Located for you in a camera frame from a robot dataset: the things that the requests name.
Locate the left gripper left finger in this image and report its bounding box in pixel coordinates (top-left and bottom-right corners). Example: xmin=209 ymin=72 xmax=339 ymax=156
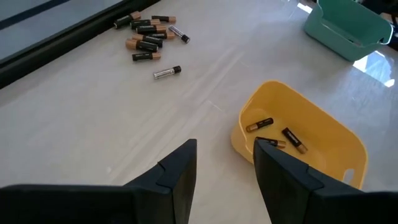
xmin=0 ymin=138 xmax=198 ymax=224

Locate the silver black-tipped battery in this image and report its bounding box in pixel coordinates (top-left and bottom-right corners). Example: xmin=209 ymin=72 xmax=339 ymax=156
xmin=168 ymin=24 xmax=191 ymax=44
xmin=152 ymin=65 xmax=182 ymax=80

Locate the mint green plastic bin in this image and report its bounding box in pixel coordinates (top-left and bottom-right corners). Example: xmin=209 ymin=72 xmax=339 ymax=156
xmin=303 ymin=0 xmax=394 ymax=62

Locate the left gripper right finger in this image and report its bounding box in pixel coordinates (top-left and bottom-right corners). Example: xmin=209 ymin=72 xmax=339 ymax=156
xmin=252 ymin=138 xmax=398 ymax=224

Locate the yellow plastic bin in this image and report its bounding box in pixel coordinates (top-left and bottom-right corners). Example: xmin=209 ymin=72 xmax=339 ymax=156
xmin=230 ymin=80 xmax=369 ymax=190

